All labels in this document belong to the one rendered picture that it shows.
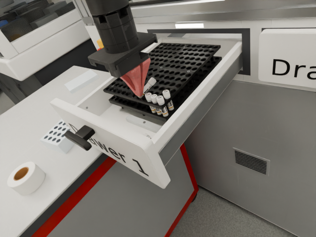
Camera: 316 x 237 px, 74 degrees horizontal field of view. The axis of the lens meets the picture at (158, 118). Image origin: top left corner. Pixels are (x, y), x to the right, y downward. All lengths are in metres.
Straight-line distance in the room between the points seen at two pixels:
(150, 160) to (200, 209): 0.96
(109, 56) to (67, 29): 0.92
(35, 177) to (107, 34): 0.39
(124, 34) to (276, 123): 0.45
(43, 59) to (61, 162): 0.69
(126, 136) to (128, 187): 0.43
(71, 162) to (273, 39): 0.53
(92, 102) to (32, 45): 0.70
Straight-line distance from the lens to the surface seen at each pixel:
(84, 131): 0.39
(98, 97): 0.53
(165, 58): 0.52
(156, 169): 0.32
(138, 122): 0.44
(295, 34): 0.46
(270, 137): 0.67
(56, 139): 0.63
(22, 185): 0.59
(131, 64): 0.34
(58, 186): 0.57
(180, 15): 0.56
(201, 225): 1.21
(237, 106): 0.63
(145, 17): 0.64
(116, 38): 0.33
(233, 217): 1.21
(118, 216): 0.75
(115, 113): 0.52
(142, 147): 0.28
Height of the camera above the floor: 1.12
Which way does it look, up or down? 40 degrees down
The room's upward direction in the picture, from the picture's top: 22 degrees counter-clockwise
